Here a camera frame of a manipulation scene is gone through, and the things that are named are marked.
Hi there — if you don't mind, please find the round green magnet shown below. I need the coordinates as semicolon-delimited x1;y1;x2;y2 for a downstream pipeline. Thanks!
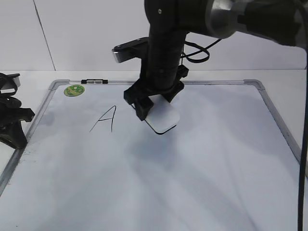
64;85;85;97

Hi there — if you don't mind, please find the black right camera cable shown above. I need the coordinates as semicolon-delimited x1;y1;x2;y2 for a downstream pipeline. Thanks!
179;38;223;64

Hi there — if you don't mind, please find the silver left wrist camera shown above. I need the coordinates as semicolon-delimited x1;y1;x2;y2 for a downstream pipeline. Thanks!
0;73;21;96

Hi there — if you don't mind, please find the black and silver board clip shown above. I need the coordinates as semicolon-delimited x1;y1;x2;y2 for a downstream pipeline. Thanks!
80;79;108;85

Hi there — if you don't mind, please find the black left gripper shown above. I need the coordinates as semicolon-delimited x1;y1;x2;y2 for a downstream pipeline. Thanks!
0;95;35;149

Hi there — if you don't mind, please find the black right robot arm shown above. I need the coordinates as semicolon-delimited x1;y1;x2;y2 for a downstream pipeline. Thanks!
123;0;308;120

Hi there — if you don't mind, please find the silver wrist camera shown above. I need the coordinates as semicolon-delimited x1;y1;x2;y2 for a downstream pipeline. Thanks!
0;73;21;96
112;37;148;63

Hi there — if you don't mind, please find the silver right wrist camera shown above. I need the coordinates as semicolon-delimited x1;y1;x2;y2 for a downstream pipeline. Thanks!
112;37;148;63

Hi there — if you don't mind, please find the black camera cable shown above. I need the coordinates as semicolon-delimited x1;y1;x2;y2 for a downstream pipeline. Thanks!
0;73;22;111
179;38;223;64

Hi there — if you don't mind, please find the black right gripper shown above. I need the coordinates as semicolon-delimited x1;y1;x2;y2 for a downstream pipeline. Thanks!
124;57;188;120

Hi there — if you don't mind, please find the white board with grey frame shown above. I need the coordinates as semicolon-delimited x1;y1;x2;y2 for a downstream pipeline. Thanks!
0;80;299;231

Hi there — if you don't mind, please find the white board eraser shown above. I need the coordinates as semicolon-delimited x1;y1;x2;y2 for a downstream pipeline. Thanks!
145;95;180;135

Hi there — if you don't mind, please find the black left camera cable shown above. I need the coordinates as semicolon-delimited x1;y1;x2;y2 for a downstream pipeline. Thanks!
0;73;22;111

